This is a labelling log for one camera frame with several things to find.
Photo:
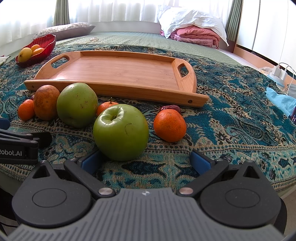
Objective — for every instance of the light blue cloth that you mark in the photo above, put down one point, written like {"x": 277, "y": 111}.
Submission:
{"x": 284, "y": 102}

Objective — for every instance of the pink folded blanket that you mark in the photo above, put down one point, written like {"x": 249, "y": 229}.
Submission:
{"x": 196, "y": 35}

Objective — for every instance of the orange fruit in bowl front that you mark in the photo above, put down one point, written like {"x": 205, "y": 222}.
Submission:
{"x": 37, "y": 51}

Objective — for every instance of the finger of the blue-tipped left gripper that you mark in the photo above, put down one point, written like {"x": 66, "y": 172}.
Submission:
{"x": 4, "y": 123}

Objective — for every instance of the brownish orange round fruit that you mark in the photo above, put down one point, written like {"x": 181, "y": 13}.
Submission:
{"x": 45, "y": 102}

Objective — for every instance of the dark red date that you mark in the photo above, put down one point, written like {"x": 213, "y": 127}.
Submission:
{"x": 174, "y": 107}

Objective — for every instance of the green curtain right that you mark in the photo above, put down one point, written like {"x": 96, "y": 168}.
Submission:
{"x": 233, "y": 22}

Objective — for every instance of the small orange tangerine left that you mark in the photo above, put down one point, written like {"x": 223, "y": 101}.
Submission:
{"x": 26, "y": 110}

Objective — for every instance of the orange fruit in bowl rear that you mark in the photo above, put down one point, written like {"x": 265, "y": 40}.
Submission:
{"x": 34, "y": 47}

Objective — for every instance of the white sheer curtain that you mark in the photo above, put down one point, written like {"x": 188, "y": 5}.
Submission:
{"x": 20, "y": 19}

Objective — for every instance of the green curtain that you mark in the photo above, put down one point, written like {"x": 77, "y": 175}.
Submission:
{"x": 61, "y": 16}
{"x": 233, "y": 22}

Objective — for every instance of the white pillow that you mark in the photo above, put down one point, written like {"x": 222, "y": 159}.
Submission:
{"x": 173, "y": 18}

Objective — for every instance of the teal paisley cloth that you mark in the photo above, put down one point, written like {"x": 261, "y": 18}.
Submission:
{"x": 238, "y": 123}

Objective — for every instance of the orange tangerine right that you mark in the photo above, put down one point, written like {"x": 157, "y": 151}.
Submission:
{"x": 170, "y": 125}

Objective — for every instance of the floral grey pillow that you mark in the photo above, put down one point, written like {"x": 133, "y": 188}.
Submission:
{"x": 67, "y": 31}

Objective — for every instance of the green quilted bedspread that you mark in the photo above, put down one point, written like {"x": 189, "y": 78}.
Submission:
{"x": 142, "y": 39}

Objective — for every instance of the large green apple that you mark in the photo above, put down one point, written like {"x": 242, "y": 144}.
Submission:
{"x": 121, "y": 132}

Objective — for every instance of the wooden serving tray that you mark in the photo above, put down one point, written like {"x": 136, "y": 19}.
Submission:
{"x": 131, "y": 75}

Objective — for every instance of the yellow lemon in bowl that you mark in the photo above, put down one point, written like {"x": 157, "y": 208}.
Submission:
{"x": 25, "y": 54}

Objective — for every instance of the orange fruit in bowl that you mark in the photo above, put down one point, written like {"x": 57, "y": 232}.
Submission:
{"x": 34, "y": 47}
{"x": 37, "y": 51}

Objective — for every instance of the green pear-like fruit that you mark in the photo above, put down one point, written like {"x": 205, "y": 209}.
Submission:
{"x": 77, "y": 105}

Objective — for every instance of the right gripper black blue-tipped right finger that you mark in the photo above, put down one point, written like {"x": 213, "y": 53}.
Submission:
{"x": 209, "y": 171}

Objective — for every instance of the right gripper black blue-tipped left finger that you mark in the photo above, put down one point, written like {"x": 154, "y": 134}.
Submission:
{"x": 82, "y": 169}

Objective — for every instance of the small tangerine with stem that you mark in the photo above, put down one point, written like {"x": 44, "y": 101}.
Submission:
{"x": 104, "y": 106}

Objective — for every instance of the red leaf-shaped bowl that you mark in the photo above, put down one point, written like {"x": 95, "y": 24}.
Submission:
{"x": 47, "y": 42}

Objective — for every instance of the green curtain left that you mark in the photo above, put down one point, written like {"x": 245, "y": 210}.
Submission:
{"x": 61, "y": 16}

